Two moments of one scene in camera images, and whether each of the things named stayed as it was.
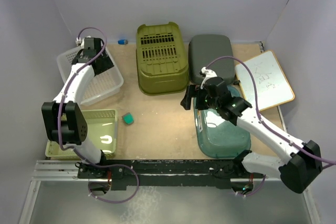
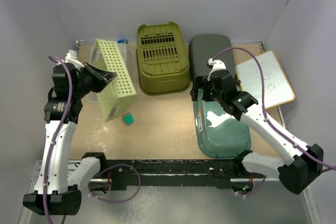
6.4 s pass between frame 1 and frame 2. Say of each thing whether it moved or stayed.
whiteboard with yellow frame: stayed
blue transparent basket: stayed
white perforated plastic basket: moved
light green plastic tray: moved
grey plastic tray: stayed
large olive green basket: stayed
